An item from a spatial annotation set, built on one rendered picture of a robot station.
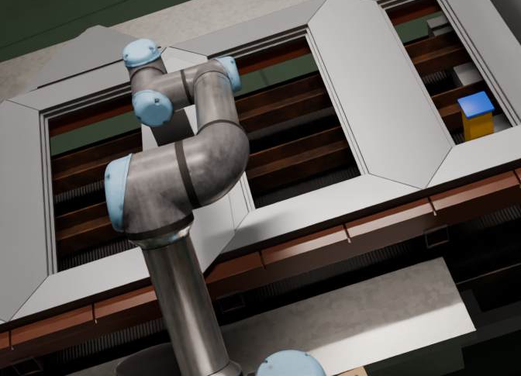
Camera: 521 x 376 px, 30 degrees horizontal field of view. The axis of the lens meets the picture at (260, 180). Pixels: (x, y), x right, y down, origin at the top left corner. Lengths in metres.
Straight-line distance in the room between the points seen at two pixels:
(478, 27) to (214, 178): 0.98
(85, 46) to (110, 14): 1.57
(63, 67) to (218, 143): 1.20
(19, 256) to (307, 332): 0.64
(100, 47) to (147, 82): 0.79
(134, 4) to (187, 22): 1.57
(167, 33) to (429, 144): 0.97
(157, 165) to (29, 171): 0.83
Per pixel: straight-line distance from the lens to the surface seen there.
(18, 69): 2.87
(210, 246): 2.00
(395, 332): 1.99
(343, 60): 2.32
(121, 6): 4.35
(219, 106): 1.73
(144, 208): 1.57
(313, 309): 2.05
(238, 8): 2.76
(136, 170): 1.57
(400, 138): 2.10
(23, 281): 2.13
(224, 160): 1.57
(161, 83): 1.94
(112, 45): 2.72
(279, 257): 1.97
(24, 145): 2.44
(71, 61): 2.73
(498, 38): 2.31
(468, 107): 2.09
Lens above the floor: 2.31
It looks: 44 degrees down
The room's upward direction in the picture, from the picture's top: 19 degrees counter-clockwise
